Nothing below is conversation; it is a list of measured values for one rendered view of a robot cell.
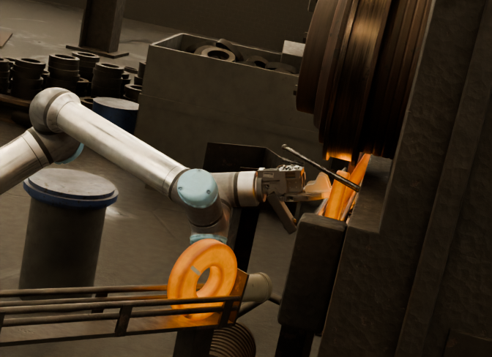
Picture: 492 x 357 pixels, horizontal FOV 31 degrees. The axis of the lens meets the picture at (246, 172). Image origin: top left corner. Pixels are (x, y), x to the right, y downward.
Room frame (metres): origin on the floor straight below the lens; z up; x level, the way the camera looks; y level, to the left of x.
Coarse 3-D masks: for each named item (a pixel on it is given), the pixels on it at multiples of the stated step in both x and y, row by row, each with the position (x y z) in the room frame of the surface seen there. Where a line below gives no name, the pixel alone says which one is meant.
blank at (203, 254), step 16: (208, 240) 1.58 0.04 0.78; (192, 256) 1.54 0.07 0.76; (208, 256) 1.56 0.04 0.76; (224, 256) 1.59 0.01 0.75; (176, 272) 1.53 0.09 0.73; (192, 272) 1.53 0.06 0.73; (224, 272) 1.60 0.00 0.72; (176, 288) 1.52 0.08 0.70; (192, 288) 1.54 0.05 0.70; (208, 288) 1.60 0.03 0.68; (224, 288) 1.61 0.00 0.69; (192, 304) 1.54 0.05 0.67; (208, 304) 1.58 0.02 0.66
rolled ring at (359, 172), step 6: (366, 156) 2.70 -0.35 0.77; (360, 162) 2.68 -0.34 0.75; (366, 162) 2.68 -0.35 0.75; (354, 168) 2.83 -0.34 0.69; (360, 168) 2.67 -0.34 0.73; (354, 174) 2.66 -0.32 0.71; (360, 174) 2.66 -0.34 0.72; (354, 180) 2.66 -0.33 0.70; (360, 180) 2.66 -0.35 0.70; (348, 192) 2.67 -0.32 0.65
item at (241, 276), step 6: (240, 270) 1.63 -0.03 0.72; (240, 276) 1.63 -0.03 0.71; (246, 276) 1.62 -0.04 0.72; (234, 282) 1.63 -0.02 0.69; (240, 282) 1.62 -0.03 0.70; (246, 282) 1.62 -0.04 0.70; (234, 288) 1.63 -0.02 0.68; (240, 288) 1.62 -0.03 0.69; (234, 294) 1.62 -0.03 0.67; (240, 294) 1.61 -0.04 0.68; (240, 300) 1.61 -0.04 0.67; (240, 306) 1.61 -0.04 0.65; (234, 312) 1.61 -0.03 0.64; (234, 318) 1.61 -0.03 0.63; (234, 324) 1.61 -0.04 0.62
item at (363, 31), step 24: (360, 0) 1.87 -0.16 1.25; (384, 0) 1.87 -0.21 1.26; (360, 24) 1.84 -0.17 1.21; (360, 48) 1.82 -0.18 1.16; (336, 72) 1.81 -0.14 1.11; (360, 72) 1.82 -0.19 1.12; (336, 96) 1.82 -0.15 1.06; (360, 96) 1.82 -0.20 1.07; (336, 120) 1.85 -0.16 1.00; (336, 144) 1.90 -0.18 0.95
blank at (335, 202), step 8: (344, 176) 2.17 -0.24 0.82; (336, 184) 2.14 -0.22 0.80; (336, 192) 2.13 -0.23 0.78; (344, 192) 2.14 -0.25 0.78; (328, 200) 2.13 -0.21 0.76; (336, 200) 2.12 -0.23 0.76; (328, 208) 2.12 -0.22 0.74; (336, 208) 2.12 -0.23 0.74; (328, 216) 2.13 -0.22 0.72; (336, 216) 2.12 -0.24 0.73
